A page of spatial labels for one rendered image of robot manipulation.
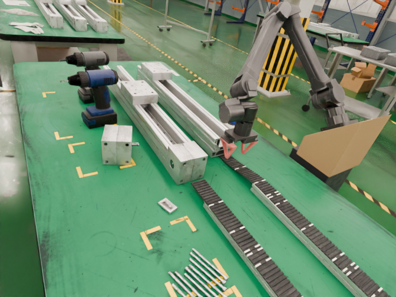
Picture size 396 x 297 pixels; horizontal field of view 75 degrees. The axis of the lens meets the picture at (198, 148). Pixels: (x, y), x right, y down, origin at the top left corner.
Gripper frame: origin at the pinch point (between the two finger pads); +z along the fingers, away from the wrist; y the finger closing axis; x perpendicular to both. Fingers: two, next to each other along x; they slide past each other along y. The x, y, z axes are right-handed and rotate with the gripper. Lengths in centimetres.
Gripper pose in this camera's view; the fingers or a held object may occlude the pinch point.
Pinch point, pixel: (235, 154)
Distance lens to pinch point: 93.5
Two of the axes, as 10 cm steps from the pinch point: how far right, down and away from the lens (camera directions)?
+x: 5.4, 5.4, -6.5
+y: -8.3, 1.9, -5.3
